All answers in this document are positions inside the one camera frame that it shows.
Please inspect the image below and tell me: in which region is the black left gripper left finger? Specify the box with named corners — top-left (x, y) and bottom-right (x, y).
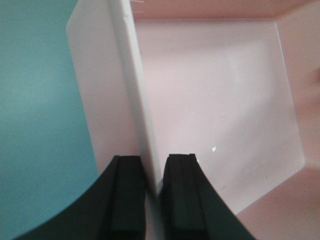
top-left (18, 155), bottom-right (146, 240)

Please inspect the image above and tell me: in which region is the pink plastic bin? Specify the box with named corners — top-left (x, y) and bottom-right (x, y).
top-left (66, 0), bottom-right (320, 240)

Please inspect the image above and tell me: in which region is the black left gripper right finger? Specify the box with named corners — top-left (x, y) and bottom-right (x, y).
top-left (160, 154), bottom-right (254, 240)

